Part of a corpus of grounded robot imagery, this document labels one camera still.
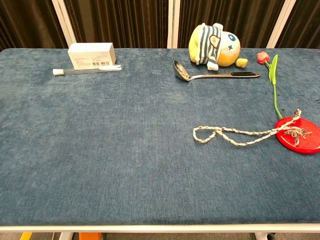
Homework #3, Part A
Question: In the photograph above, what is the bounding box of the thin white cable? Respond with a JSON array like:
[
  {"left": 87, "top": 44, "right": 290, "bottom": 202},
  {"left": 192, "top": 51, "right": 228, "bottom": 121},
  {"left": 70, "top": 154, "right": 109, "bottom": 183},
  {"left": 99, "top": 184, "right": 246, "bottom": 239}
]
[{"left": 192, "top": 108, "right": 313, "bottom": 148}]

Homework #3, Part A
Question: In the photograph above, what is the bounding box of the red disc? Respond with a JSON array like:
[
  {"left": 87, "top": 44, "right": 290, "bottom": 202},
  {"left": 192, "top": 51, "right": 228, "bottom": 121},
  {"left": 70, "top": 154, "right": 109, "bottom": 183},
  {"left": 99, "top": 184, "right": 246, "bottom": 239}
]
[{"left": 274, "top": 116, "right": 320, "bottom": 155}]

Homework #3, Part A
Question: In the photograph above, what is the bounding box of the blue table cloth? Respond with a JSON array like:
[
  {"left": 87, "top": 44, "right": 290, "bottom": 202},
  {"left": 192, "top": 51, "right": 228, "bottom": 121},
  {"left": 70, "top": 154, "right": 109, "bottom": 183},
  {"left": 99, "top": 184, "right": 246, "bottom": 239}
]
[{"left": 0, "top": 47, "right": 320, "bottom": 226}]

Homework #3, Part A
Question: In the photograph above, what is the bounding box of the clear tube with white cap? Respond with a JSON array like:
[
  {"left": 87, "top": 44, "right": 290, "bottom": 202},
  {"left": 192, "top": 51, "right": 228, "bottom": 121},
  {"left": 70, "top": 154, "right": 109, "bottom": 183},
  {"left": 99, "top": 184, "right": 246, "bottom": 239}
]
[{"left": 52, "top": 64, "right": 123, "bottom": 76}]

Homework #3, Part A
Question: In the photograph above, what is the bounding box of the white cardboard box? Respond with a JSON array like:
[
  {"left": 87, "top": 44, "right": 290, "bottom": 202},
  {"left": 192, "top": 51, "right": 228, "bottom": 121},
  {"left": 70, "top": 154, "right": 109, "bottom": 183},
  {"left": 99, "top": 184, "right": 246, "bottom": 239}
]
[{"left": 67, "top": 42, "right": 117, "bottom": 71}]

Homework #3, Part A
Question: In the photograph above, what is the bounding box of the yellow plush toy striped scarf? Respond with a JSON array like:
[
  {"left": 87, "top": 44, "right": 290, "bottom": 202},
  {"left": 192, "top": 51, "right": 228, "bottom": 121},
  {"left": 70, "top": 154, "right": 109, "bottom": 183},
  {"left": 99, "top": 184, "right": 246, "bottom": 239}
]
[{"left": 188, "top": 22, "right": 249, "bottom": 71}]

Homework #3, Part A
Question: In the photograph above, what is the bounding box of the dark brown curtain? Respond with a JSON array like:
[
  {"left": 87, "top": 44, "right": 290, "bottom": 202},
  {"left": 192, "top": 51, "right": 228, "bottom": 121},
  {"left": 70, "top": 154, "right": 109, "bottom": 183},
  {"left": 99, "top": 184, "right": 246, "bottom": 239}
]
[
  {"left": 0, "top": 0, "right": 69, "bottom": 52},
  {"left": 276, "top": 0, "right": 320, "bottom": 50},
  {"left": 62, "top": 0, "right": 171, "bottom": 49},
  {"left": 177, "top": 0, "right": 286, "bottom": 49}
]

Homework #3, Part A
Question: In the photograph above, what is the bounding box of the artificial red tulip green stem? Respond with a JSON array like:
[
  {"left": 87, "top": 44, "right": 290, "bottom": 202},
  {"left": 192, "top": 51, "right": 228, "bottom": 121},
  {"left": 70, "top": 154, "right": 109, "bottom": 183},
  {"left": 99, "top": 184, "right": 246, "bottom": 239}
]
[{"left": 256, "top": 51, "right": 284, "bottom": 120}]

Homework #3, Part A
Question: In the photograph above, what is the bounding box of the orange block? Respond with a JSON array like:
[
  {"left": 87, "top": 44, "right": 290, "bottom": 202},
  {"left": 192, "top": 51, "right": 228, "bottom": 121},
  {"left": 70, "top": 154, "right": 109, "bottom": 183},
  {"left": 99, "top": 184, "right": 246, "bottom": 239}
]
[{"left": 79, "top": 232, "right": 102, "bottom": 240}]

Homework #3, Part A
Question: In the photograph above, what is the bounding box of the steel ladle black handle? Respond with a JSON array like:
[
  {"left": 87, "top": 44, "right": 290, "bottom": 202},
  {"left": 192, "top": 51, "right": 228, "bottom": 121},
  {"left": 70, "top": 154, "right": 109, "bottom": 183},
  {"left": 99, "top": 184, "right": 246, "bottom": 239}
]
[{"left": 173, "top": 60, "right": 261, "bottom": 82}]

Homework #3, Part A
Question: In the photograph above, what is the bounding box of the white partition post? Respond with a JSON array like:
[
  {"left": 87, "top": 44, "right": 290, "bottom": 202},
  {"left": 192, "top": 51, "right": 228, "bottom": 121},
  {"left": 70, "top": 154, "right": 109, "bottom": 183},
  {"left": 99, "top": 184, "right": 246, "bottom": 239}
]
[
  {"left": 166, "top": 0, "right": 181, "bottom": 49},
  {"left": 51, "top": 0, "right": 77, "bottom": 49},
  {"left": 266, "top": 0, "right": 297, "bottom": 49}
]

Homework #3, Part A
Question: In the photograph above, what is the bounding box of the white table frame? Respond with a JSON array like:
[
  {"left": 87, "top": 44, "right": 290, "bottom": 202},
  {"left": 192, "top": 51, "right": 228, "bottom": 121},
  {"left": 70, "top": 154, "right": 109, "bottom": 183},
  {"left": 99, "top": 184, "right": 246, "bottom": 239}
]
[{"left": 0, "top": 224, "right": 320, "bottom": 240}]

